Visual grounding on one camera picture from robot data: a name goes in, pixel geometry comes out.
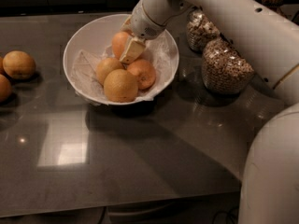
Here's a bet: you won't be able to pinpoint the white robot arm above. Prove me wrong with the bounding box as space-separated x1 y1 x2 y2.
121 0 299 224

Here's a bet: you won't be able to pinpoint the white paper liner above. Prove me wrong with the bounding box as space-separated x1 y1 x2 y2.
70 21 176 105

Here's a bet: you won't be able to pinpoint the large orange on table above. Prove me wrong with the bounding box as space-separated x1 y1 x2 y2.
3 50 36 80

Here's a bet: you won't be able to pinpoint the back left glass jar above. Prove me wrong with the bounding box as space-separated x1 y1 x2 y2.
186 8 220 52

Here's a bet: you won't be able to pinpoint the black cables under table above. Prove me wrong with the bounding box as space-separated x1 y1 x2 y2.
212 206 240 224

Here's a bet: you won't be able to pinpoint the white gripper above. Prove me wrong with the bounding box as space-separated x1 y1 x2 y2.
120 0 168 64

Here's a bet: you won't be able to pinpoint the front glass cereal jar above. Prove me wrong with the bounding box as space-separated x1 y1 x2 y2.
202 37 254 95

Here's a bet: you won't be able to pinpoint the white bowl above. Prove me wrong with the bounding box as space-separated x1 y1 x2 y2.
63 13 180 106

